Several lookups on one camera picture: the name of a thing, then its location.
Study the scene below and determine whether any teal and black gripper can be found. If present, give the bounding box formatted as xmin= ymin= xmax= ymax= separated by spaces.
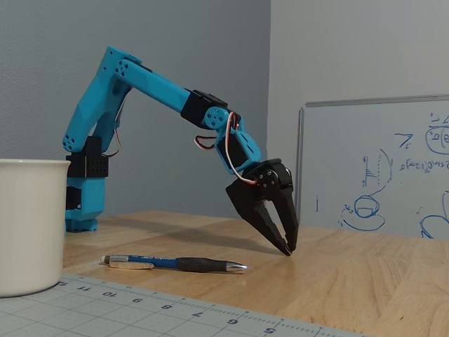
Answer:
xmin=213 ymin=126 xmax=300 ymax=258

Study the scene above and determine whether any blue and black pen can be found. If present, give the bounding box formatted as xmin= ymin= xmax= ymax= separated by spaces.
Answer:
xmin=100 ymin=254 xmax=248 ymax=273

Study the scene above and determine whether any whiteboard with blue drawings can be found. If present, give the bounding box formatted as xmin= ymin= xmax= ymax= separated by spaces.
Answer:
xmin=297 ymin=93 xmax=449 ymax=241

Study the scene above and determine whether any grey flat board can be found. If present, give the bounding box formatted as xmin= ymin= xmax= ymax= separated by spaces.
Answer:
xmin=0 ymin=0 xmax=272 ymax=225

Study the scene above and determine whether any grey gridded cutting mat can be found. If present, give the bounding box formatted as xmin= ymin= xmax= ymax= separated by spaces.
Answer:
xmin=0 ymin=273 xmax=373 ymax=337

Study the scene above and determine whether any white ceramic mug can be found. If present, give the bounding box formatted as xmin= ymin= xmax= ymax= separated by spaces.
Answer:
xmin=0 ymin=158 xmax=72 ymax=299

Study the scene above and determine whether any red white servo wire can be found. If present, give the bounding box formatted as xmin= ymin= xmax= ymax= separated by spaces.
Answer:
xmin=194 ymin=111 xmax=261 ymax=186

